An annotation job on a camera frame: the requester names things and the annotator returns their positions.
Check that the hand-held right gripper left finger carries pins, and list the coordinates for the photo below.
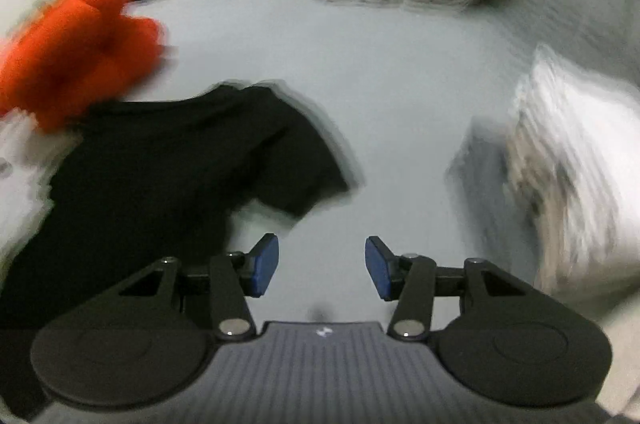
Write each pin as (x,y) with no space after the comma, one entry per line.
(265,264)

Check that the grey bed sheet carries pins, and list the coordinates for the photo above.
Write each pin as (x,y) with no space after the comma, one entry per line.
(400,103)

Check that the folded white garment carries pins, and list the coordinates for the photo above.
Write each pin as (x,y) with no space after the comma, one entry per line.
(575,128)

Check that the orange pumpkin plush pillow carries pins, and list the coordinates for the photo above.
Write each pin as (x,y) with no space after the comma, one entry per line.
(75,43)

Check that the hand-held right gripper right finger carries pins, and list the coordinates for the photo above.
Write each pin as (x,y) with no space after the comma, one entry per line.
(377,269)

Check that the folded beige garment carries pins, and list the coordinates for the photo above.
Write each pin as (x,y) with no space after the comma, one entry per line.
(545,204)

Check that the black shirt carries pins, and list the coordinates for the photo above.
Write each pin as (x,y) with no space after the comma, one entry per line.
(150,179)

